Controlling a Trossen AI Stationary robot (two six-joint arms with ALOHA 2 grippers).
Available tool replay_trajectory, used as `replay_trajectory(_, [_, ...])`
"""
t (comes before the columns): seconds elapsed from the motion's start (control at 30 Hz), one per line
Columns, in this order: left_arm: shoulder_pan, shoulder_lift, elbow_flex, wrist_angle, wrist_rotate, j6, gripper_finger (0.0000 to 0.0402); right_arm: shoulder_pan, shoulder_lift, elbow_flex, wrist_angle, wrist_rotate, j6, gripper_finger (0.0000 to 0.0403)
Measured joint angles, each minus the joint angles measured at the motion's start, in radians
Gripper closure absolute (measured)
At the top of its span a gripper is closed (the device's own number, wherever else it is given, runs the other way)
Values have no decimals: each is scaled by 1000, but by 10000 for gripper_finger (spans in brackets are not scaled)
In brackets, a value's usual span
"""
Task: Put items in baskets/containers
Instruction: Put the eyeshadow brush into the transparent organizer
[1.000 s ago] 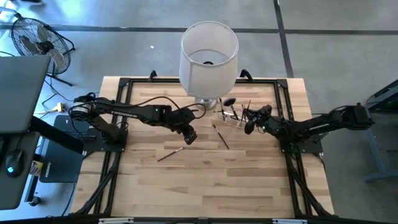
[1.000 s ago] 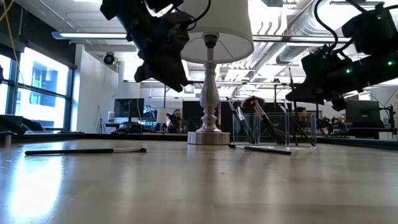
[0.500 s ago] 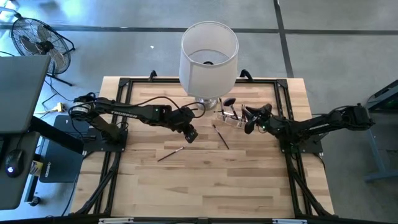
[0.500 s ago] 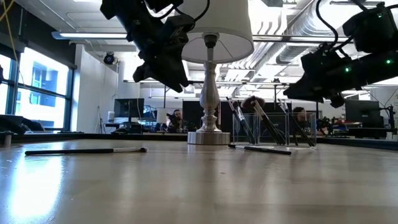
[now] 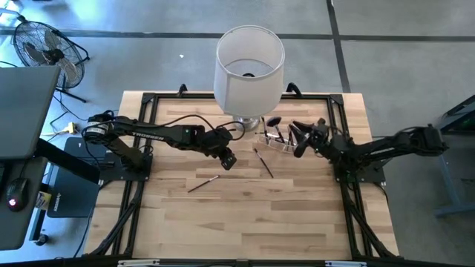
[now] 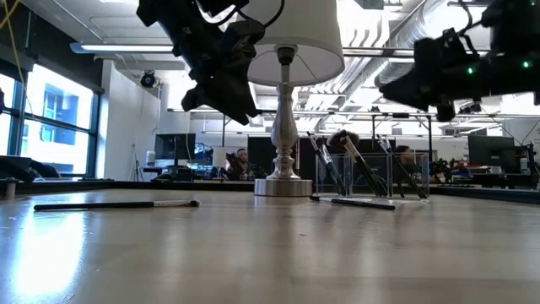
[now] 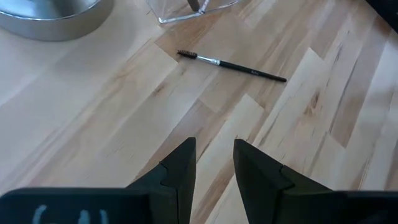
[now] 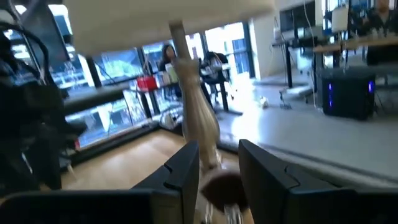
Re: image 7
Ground white shade silver table lamp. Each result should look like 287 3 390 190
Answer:
0 0 115 42

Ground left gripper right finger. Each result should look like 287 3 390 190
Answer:
233 138 398 224

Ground clear acrylic organizer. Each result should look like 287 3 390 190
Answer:
145 0 242 25

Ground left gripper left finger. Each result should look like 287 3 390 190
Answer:
0 137 197 224

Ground black spoolie brow brush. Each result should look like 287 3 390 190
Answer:
176 49 288 83

